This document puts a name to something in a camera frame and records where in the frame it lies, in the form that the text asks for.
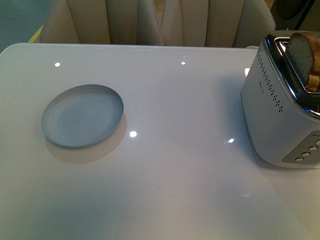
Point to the light blue round plate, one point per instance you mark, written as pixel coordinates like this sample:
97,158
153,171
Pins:
82,116

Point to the slice of brown bread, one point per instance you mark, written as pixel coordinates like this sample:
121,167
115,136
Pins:
303,51

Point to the beige chair on left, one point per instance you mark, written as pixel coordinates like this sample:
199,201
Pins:
120,22

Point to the beige chair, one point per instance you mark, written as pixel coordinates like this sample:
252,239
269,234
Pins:
216,23
120,22

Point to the white and chrome toaster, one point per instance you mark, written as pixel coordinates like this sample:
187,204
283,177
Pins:
282,116

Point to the beige chair on right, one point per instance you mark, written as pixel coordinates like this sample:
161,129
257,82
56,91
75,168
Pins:
216,23

